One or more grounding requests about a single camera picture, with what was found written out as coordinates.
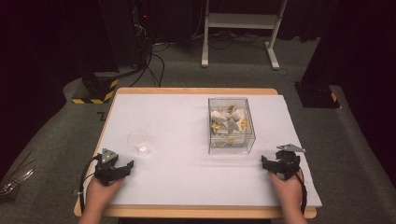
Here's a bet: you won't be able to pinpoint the shiny metal object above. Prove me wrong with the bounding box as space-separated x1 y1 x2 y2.
0 168 35 198

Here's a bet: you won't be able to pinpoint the pile of tea bags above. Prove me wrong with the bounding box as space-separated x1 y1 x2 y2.
210 105 250 147

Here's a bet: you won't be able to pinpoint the white metal stand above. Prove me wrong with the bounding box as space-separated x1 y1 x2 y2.
201 0 288 71

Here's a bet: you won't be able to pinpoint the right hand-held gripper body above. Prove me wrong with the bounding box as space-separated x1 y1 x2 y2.
272 143 306 181

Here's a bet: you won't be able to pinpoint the white table mat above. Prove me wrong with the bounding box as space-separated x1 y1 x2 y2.
78 93 323 208

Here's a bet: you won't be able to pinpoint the black computer tower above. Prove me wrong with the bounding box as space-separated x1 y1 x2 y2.
99 0 154 68

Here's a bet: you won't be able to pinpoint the wooden table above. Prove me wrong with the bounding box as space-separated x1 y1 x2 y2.
74 87 318 219

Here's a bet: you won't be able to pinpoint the person's right hand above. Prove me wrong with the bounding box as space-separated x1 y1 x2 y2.
268 169 304 213

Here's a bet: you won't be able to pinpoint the clear plastic box casing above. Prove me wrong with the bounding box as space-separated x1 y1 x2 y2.
207 96 257 156

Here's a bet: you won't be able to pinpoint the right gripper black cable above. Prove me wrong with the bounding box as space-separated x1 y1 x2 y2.
293 169 309 216

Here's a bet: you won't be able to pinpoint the black floor cables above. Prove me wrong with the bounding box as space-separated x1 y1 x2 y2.
129 43 166 89

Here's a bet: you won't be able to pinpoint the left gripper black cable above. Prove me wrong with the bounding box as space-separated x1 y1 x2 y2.
78 156 102 215

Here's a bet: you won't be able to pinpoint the person's left hand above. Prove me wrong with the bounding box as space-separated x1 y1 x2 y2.
85 176 125 216

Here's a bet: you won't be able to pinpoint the clear plastic cup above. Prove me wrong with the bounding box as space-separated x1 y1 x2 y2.
126 129 151 157

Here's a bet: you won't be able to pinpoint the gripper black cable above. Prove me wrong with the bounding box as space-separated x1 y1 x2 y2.
293 169 309 216
78 156 102 215

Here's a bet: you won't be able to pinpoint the black yellow striped stand base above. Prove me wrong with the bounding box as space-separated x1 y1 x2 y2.
72 72 120 105

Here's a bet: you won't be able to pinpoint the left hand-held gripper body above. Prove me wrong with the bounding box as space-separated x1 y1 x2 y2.
92 147 126 187

